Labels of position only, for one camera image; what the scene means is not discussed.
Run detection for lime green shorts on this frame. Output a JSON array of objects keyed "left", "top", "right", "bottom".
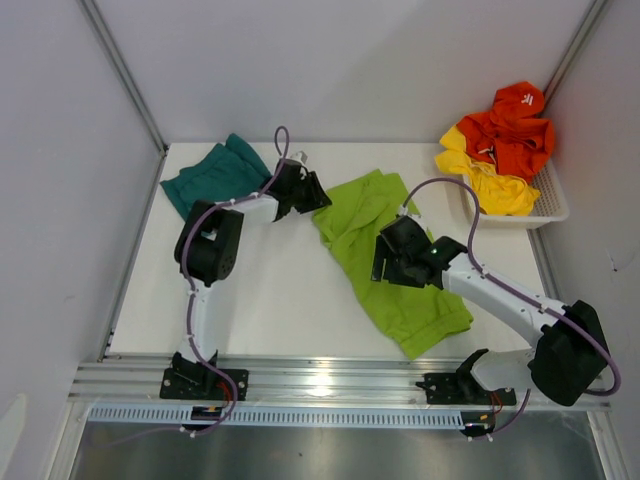
[{"left": 312, "top": 169, "right": 473, "bottom": 360}]

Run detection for teal green shorts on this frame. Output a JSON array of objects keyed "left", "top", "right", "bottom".
[{"left": 160, "top": 133, "right": 272, "bottom": 221}]

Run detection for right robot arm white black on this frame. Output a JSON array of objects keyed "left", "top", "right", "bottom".
[{"left": 371, "top": 216, "right": 609, "bottom": 406}]

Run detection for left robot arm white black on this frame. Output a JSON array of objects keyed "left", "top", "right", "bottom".
[{"left": 174, "top": 151, "right": 331, "bottom": 400}]

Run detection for yellow shorts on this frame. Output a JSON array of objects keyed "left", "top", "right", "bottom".
[{"left": 434, "top": 126, "right": 541, "bottom": 216}]

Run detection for orange shorts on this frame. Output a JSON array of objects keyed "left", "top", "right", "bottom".
[{"left": 457, "top": 81, "right": 555, "bottom": 184}]

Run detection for white plastic basket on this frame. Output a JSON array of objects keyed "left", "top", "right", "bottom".
[{"left": 478, "top": 160, "right": 570, "bottom": 230}]

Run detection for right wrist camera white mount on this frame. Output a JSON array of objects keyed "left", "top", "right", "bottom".
[{"left": 396, "top": 205, "right": 422, "bottom": 222}]

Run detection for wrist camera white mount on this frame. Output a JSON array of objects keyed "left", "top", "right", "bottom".
[
  {"left": 286, "top": 150, "right": 308, "bottom": 166},
  {"left": 396, "top": 205, "right": 422, "bottom": 222}
]

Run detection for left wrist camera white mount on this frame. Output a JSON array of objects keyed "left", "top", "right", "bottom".
[{"left": 286, "top": 150, "right": 308, "bottom": 166}]

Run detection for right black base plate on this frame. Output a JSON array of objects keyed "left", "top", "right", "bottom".
[{"left": 415, "top": 372, "right": 517, "bottom": 406}]

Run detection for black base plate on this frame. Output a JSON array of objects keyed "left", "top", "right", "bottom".
[
  {"left": 415, "top": 372, "right": 517, "bottom": 406},
  {"left": 159, "top": 368, "right": 232, "bottom": 401}
]

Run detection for left corner aluminium post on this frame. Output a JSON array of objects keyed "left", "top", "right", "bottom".
[{"left": 77, "top": 0, "right": 168, "bottom": 154}]

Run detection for corner aluminium post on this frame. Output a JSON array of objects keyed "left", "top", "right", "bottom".
[
  {"left": 544, "top": 0, "right": 612, "bottom": 102},
  {"left": 77, "top": 0, "right": 168, "bottom": 154}
]

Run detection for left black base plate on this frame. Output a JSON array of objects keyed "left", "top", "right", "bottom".
[{"left": 159, "top": 368, "right": 232, "bottom": 401}]

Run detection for aluminium rail frame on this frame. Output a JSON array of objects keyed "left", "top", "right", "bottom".
[{"left": 68, "top": 144, "right": 612, "bottom": 412}]

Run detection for slotted grey cable duct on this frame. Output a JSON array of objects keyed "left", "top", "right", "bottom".
[{"left": 88, "top": 403, "right": 491, "bottom": 430}]

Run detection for right corner aluminium post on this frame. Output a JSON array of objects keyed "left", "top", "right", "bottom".
[{"left": 544, "top": 0, "right": 612, "bottom": 102}]

